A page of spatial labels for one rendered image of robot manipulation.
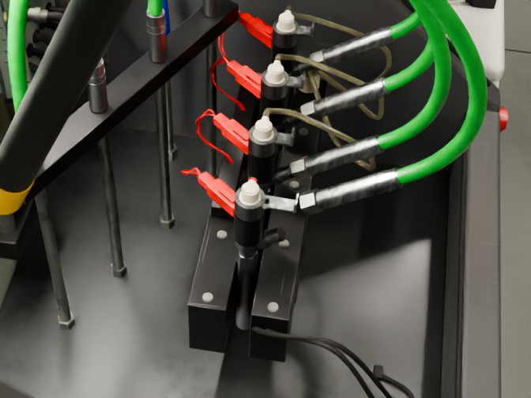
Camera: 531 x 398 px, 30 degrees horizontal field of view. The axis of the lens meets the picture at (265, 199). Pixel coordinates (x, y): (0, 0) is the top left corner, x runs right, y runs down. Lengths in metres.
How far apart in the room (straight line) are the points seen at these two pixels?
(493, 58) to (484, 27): 0.06
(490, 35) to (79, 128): 0.56
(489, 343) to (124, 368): 0.39
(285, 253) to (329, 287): 0.17
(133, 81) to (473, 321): 0.41
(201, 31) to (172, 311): 0.32
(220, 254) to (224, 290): 0.04
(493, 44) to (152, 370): 0.57
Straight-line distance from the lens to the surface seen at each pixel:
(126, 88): 0.99
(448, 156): 0.82
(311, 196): 0.88
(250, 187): 0.89
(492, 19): 1.30
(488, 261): 1.07
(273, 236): 0.93
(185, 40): 1.04
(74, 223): 1.22
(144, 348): 1.11
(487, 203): 1.12
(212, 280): 0.98
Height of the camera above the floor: 1.78
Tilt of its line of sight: 50 degrees down
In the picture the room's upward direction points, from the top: 4 degrees clockwise
